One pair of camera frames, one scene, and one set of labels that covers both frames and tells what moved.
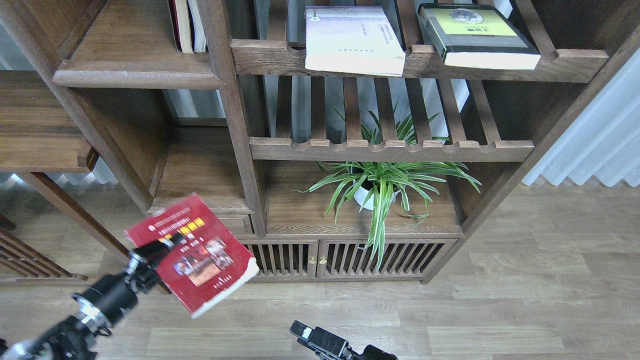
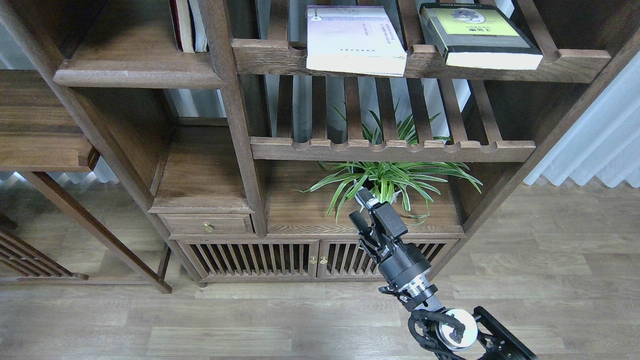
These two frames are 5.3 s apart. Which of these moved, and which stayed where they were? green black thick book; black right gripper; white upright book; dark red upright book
Moved: black right gripper
Stayed: dark red upright book; green black thick book; white upright book
